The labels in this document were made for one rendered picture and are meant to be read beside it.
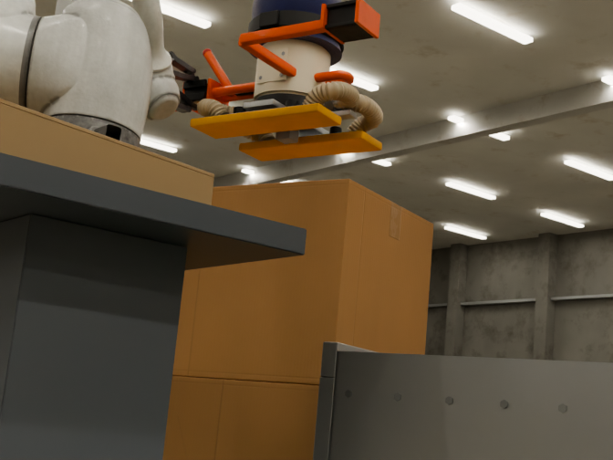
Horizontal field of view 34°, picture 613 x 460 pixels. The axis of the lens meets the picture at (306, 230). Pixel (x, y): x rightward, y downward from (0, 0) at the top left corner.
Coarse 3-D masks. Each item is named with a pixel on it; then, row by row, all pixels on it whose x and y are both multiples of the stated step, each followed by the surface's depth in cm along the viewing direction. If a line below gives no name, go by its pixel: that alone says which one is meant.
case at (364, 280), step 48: (240, 192) 206; (288, 192) 200; (336, 192) 194; (336, 240) 191; (384, 240) 205; (192, 288) 207; (240, 288) 201; (288, 288) 194; (336, 288) 189; (384, 288) 204; (192, 336) 204; (240, 336) 198; (288, 336) 192; (336, 336) 187; (384, 336) 203
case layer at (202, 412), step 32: (192, 384) 201; (224, 384) 197; (256, 384) 193; (288, 384) 190; (192, 416) 200; (224, 416) 196; (256, 416) 192; (288, 416) 188; (192, 448) 198; (224, 448) 194; (256, 448) 190; (288, 448) 187
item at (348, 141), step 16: (336, 128) 230; (240, 144) 239; (256, 144) 237; (272, 144) 234; (288, 144) 232; (304, 144) 230; (320, 144) 229; (336, 144) 228; (352, 144) 227; (368, 144) 226; (272, 160) 245
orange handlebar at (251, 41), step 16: (256, 32) 203; (272, 32) 200; (288, 32) 198; (304, 32) 197; (320, 32) 196; (256, 48) 208; (272, 64) 215; (288, 64) 219; (320, 80) 222; (336, 80) 224; (352, 80) 222; (224, 96) 241; (240, 96) 238
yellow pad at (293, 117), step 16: (240, 112) 219; (256, 112) 214; (272, 112) 212; (288, 112) 210; (304, 112) 208; (320, 112) 207; (208, 128) 224; (224, 128) 223; (240, 128) 222; (256, 128) 221; (272, 128) 220; (288, 128) 219; (304, 128) 218
